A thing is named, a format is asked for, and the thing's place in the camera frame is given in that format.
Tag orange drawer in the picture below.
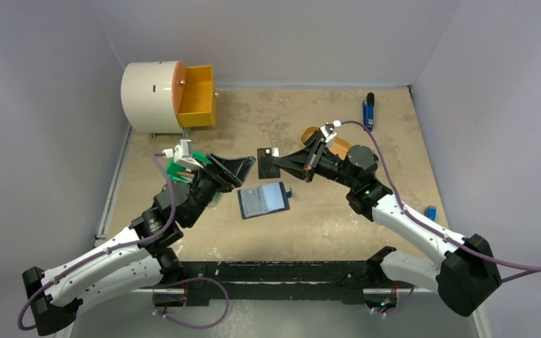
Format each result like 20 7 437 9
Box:
176 65 217 128

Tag white cylindrical drawer cabinet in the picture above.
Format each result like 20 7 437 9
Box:
120 61 187 134

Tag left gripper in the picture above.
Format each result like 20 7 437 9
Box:
185 153 254 227

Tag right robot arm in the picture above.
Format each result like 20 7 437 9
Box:
273 140 502 317

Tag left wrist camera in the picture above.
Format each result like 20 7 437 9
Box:
162 139 204 170

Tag blue leather card holder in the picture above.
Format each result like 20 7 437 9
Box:
237 182 292 219

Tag green plastic bin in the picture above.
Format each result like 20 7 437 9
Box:
166 152 211 182

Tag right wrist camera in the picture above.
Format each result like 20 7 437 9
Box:
319 120 342 147

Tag tan oval tray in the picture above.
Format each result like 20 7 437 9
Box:
300 126 352 160

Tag small blue block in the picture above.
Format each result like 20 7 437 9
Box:
423 205 437 222

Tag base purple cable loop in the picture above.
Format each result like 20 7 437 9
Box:
151 273 232 330

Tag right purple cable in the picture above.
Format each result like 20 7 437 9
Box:
337 120 541 284

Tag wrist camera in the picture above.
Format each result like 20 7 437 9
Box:
162 139 204 170
319 120 342 147

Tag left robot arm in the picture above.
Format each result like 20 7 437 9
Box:
17 149 256 337

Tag blue black stapler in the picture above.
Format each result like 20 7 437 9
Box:
362 92 375 131

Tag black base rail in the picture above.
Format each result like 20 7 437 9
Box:
159 260 401 312

